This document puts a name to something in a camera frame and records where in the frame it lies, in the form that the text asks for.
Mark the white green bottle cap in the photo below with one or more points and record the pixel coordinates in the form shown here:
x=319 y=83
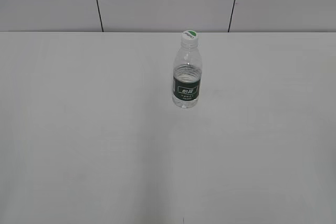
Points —
x=189 y=38

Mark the clear green-label water bottle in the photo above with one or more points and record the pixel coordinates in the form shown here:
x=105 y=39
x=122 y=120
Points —
x=187 y=73

